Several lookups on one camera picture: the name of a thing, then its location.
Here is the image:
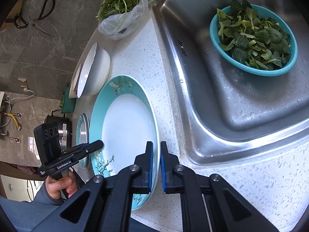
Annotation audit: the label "blue-grey gold-rimmed plate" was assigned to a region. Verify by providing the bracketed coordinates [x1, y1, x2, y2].
[76, 113, 90, 171]

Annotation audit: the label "teal floral plate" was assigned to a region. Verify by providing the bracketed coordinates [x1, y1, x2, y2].
[88, 75, 161, 211]

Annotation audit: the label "large white bowl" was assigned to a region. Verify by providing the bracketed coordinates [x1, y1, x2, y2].
[77, 42, 110, 98]

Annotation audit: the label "red floral bowl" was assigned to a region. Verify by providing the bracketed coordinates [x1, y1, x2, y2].
[69, 63, 82, 98]

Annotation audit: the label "black kitchen scissors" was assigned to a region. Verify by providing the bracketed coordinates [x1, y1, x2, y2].
[13, 0, 56, 40]

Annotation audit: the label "left hand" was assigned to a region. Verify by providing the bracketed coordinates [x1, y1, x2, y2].
[45, 170, 78, 200]

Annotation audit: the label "steel rice cooker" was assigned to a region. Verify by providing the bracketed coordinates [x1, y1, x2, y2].
[45, 111, 72, 150]

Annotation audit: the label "green basin with greens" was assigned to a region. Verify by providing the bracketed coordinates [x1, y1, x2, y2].
[59, 86, 76, 114]

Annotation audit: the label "steel sink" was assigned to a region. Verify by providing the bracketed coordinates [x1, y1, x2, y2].
[154, 0, 308, 165]

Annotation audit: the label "bag of green herbs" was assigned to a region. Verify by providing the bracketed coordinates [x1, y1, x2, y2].
[96, 0, 155, 40]

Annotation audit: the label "teal colander with greens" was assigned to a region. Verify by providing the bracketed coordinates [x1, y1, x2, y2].
[210, 0, 298, 77]

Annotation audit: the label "yellow gas hose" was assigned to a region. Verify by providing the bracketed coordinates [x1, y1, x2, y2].
[9, 112, 21, 130]

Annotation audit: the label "white plug and cable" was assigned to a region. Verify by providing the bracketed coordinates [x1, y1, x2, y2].
[6, 87, 36, 104]

